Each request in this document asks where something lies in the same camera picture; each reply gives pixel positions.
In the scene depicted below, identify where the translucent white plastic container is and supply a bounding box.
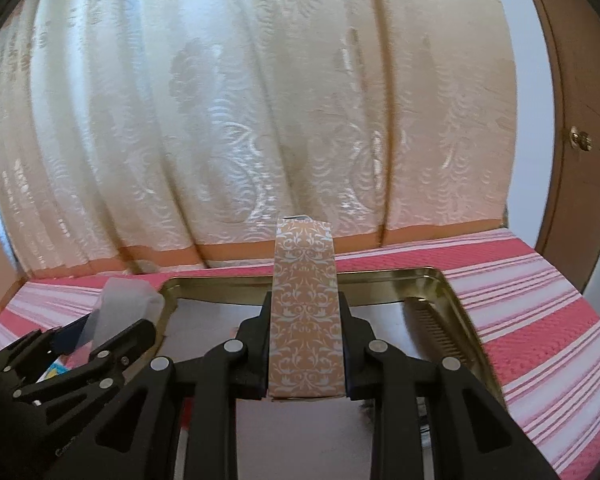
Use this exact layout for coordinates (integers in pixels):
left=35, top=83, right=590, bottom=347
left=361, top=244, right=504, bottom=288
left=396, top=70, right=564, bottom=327
left=82, top=277, right=166, bottom=356

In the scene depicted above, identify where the cream floral curtain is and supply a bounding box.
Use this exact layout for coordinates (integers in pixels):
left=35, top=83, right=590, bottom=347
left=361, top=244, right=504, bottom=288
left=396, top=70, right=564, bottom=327
left=0, top=0, right=518, bottom=281

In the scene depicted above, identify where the orange patterned box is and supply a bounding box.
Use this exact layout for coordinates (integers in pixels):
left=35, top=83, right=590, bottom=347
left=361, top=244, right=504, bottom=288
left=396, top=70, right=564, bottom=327
left=269, top=215, right=344, bottom=403

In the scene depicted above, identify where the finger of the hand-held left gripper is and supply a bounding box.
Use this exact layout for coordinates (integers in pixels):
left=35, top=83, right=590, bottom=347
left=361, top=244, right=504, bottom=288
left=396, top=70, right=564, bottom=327
left=0, top=314, right=96, bottom=381
left=12, top=317, right=157, bottom=403

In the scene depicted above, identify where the pink striped cloth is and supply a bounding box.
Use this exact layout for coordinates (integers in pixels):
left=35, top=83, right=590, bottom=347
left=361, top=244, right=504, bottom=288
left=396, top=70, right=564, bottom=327
left=0, top=232, right=600, bottom=480

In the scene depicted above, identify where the brass door knob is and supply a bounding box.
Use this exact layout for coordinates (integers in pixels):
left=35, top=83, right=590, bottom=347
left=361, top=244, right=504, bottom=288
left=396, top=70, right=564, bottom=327
left=566, top=127, right=595, bottom=152

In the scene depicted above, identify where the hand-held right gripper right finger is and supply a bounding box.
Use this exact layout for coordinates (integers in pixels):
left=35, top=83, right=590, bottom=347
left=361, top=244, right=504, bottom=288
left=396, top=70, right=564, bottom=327
left=340, top=291, right=561, bottom=480

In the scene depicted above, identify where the white paper liner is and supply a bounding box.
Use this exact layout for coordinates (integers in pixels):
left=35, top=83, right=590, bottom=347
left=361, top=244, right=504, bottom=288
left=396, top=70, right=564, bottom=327
left=162, top=296, right=431, bottom=480

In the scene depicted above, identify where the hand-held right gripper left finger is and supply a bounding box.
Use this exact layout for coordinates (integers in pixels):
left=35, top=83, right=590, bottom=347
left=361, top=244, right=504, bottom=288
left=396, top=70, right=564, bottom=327
left=55, top=291, right=273, bottom=480

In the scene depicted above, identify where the brown wooden door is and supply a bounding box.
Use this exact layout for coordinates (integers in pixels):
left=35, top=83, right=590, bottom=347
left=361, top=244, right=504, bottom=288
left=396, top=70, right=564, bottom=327
left=517, top=0, right=600, bottom=301

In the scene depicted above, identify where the gold metal tin box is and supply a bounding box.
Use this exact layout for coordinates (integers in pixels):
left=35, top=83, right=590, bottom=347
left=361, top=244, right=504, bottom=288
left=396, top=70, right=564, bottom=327
left=155, top=266, right=508, bottom=480

